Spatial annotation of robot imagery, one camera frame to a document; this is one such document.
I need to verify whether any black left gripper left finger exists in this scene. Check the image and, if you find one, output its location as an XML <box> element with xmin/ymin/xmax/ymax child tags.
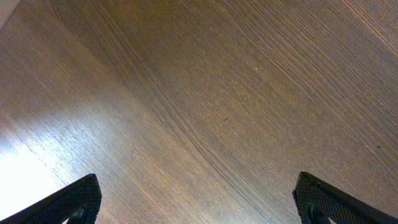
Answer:
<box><xmin>1</xmin><ymin>174</ymin><xmax>102</xmax><ymax>224</ymax></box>

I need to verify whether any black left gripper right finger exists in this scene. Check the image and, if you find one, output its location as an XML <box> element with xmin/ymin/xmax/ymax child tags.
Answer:
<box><xmin>292</xmin><ymin>171</ymin><xmax>397</xmax><ymax>223</ymax></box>

